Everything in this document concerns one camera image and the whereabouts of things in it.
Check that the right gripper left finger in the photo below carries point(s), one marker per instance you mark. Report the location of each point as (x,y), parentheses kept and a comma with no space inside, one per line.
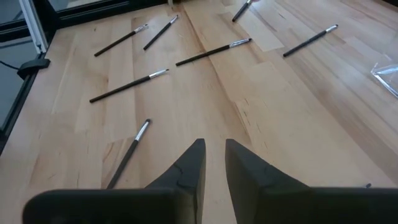
(174,199)

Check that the clear acrylic brush organizer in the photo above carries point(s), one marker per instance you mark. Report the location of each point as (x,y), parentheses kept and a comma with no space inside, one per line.
(388,79)

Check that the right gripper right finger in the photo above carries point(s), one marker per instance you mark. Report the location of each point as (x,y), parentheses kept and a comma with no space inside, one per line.
(264,199)

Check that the black frame bracket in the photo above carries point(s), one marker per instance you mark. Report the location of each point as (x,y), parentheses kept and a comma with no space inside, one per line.
(32,66)

